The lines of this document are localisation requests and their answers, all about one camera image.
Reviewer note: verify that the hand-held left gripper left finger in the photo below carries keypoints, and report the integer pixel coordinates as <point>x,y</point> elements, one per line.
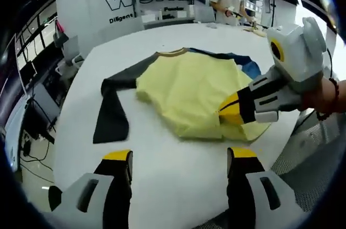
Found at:
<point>102,196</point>

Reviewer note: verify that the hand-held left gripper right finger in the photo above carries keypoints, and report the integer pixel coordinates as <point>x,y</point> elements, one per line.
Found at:
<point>254,193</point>

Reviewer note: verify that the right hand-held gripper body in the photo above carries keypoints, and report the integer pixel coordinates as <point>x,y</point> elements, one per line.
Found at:
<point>300,53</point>

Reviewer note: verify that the yellow black blue garment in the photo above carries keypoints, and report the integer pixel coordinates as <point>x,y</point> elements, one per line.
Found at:
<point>189,88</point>

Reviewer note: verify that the person's right hand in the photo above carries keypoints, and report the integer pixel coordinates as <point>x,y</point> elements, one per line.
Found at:
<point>320,96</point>

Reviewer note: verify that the beige cloth item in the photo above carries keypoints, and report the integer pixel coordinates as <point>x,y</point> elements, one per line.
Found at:
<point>256,32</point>

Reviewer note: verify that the black tripod stand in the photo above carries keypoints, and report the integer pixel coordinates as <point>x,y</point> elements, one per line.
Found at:
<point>273,12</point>

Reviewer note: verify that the grey mesh chair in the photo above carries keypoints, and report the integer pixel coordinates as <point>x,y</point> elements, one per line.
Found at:
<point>305,164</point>

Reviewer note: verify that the white shelf with boxes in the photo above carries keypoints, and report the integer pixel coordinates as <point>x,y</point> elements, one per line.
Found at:
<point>252,4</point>

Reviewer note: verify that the grey crumpled cloth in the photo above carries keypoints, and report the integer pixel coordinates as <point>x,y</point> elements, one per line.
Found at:
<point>212,25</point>

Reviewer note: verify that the grey chair back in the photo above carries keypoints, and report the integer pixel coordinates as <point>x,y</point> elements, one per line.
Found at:
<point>204,13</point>

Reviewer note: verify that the grey white office chair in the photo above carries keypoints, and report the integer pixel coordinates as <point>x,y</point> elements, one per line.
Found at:
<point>71,50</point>

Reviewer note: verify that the hanging dark bag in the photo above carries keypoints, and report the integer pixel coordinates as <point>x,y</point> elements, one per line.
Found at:
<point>60,36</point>

